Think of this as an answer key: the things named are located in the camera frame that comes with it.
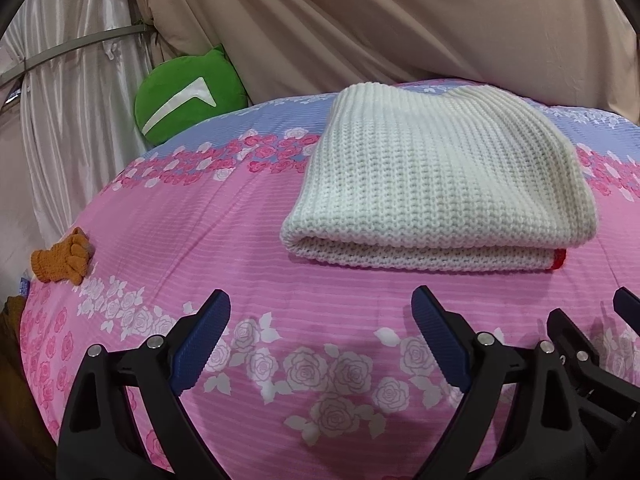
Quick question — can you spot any white red knitted sweater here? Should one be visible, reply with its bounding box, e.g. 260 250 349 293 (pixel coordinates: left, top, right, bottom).
280 82 598 273

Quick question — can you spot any green cushion white stripe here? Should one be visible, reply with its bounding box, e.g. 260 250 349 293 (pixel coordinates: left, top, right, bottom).
134 44 248 146

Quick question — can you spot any beige draped curtain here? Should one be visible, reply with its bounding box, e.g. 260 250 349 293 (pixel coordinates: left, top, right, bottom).
136 0 639 120

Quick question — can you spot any white satin curtain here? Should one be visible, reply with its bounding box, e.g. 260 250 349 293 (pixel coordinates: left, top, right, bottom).
1 0 152 244

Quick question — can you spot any grey curtain tie band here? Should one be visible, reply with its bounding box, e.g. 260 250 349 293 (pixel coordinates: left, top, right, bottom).
0 24 154 86

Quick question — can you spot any orange knitted glove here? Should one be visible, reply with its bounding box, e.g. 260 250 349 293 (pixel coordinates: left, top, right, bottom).
30 228 94 286

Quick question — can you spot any pink floral bed sheet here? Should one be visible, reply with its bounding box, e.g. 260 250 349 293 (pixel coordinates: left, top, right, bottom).
21 96 639 479

